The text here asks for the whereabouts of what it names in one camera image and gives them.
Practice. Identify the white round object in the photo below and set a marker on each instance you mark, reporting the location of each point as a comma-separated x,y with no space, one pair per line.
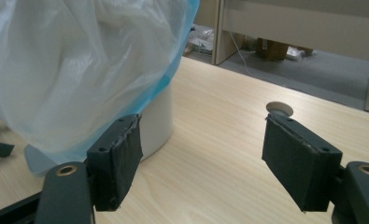
279,108

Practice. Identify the light wooden desk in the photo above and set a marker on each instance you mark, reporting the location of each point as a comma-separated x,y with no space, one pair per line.
297,28

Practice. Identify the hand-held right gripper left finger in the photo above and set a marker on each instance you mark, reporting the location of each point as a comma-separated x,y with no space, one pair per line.
116,161

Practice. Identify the translucent plastic trash bag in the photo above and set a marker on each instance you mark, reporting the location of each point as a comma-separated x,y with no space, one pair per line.
79,62

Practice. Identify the pile of plastic-wrapped clutter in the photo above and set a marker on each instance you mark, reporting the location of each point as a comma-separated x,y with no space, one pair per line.
201,39

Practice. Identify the white grey pedal trash can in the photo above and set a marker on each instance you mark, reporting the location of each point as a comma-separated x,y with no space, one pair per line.
157,124

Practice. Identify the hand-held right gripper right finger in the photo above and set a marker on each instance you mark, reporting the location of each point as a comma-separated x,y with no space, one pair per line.
297,161

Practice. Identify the brown cardboard box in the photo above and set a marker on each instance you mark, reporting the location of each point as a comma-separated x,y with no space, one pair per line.
271,49

